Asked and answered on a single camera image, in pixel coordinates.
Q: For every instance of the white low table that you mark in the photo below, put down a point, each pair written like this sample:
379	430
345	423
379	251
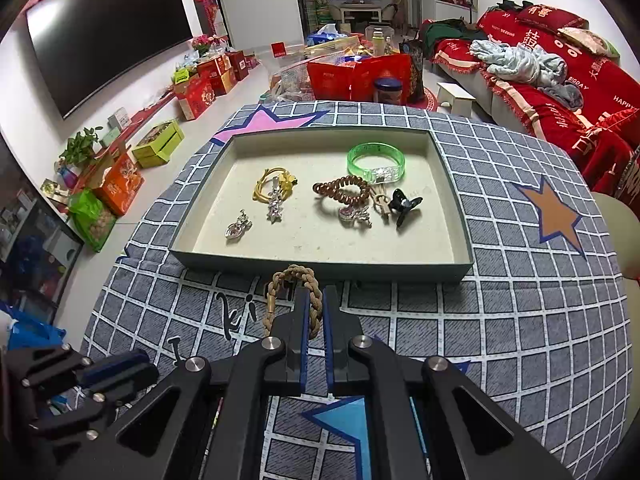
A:
357	10

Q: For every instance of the green snack bag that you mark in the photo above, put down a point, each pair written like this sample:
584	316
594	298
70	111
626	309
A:
92	220

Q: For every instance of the red lettered cushion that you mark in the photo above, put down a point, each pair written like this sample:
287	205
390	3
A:
550	16

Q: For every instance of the grey-green jewelry tray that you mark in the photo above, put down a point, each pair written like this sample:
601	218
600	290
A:
400	270

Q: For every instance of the green cardboard box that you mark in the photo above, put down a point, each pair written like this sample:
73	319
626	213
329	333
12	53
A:
157	142

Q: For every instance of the green potted plant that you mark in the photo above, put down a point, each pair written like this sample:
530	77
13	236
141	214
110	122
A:
80	147

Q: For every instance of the pink flower bouquet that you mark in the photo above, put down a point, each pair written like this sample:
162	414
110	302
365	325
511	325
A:
202	42

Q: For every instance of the long crystal hair clip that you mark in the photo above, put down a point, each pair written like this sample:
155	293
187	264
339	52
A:
274	207

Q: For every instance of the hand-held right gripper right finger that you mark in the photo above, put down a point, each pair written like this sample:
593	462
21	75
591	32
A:
326	345

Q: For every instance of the dark green clothes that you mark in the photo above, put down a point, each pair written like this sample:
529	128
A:
447	35

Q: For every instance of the pile of pale blue clothes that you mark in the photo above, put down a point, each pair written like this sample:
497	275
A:
520	62

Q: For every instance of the black hair claw clip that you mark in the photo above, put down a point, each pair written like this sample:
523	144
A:
402	210

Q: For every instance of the blue plastic bag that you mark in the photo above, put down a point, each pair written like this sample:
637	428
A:
35	332

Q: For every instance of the white step stool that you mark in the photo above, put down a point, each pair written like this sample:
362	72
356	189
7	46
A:
455	95

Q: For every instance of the patterned beige cushion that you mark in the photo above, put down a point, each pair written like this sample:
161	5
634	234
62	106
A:
585	40

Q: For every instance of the blue lidded jar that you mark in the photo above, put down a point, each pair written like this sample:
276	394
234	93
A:
389	92

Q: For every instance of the black television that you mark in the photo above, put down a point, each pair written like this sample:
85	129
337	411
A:
110	35

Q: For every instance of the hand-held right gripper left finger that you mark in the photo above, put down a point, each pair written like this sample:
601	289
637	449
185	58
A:
302	345

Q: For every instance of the small silver hair clip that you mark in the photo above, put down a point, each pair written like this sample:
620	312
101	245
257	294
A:
235	230

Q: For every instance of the orange gift box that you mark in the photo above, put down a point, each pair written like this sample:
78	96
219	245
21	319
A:
120	185

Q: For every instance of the beige hair clip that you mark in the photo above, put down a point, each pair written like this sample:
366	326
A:
382	205

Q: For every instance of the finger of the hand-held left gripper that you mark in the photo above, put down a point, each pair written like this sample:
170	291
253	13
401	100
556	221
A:
115	360
130	380

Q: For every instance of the red gift bag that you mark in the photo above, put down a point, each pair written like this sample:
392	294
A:
350	80

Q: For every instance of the red gift box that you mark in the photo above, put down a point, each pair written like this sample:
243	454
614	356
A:
197	97

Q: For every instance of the red covered sofa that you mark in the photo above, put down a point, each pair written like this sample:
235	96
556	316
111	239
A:
600	105

